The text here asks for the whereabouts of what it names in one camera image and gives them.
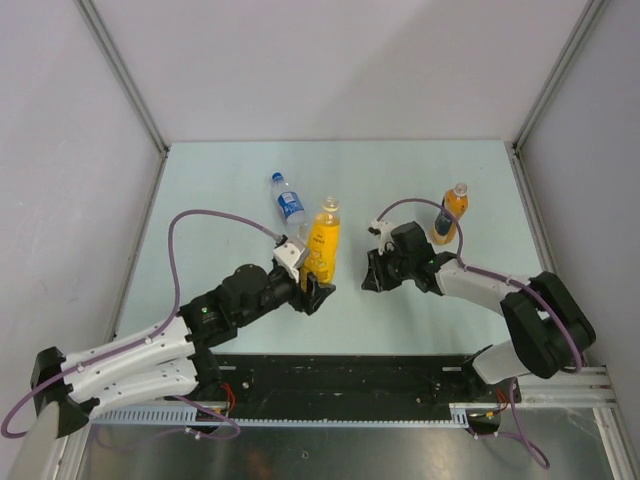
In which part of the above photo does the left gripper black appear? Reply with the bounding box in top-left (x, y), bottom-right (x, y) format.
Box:
top-left (237, 262), bottom-right (334, 326)

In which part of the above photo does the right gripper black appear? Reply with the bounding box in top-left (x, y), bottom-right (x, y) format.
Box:
top-left (363, 244), bottom-right (414, 292)

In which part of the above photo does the yellow juice bottle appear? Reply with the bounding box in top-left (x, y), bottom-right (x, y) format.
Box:
top-left (300, 197), bottom-right (341, 289)

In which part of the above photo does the orange tea bottle blue label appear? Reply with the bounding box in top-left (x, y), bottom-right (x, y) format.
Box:
top-left (431, 182), bottom-right (469, 245)

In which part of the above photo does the clear water bottle blue label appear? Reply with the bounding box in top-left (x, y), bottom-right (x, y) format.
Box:
top-left (271, 172), bottom-right (310, 242)

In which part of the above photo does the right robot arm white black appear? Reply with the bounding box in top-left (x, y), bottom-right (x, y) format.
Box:
top-left (361, 220), bottom-right (596, 401)

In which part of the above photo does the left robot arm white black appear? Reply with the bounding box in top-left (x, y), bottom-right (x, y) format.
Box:
top-left (31, 264), bottom-right (336, 437)

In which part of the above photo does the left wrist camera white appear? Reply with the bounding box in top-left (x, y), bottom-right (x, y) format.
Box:
top-left (273, 235), bottom-right (308, 283)

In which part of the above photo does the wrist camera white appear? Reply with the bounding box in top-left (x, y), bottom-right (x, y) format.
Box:
top-left (273, 235), bottom-right (308, 283)
top-left (368, 220), bottom-right (396, 256)

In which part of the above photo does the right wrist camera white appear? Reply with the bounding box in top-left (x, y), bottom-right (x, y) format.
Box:
top-left (368, 220), bottom-right (396, 256)

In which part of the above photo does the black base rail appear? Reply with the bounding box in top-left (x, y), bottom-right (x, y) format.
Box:
top-left (187, 354), bottom-right (510, 420)

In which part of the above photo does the grey slotted cable duct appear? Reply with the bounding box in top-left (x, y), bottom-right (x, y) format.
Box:
top-left (90, 403), bottom-right (498, 428)

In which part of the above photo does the right aluminium frame post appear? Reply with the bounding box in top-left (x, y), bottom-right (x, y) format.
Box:
top-left (512, 0), bottom-right (612, 151)

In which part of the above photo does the aluminium frame post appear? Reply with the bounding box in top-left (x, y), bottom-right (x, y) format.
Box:
top-left (73, 0), bottom-right (169, 153)
top-left (512, 0), bottom-right (612, 151)

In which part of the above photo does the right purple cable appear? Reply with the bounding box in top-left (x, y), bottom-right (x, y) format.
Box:
top-left (375, 197), bottom-right (585, 470)

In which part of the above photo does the left aluminium frame post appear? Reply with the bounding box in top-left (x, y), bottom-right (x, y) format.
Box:
top-left (73, 0), bottom-right (169, 153)

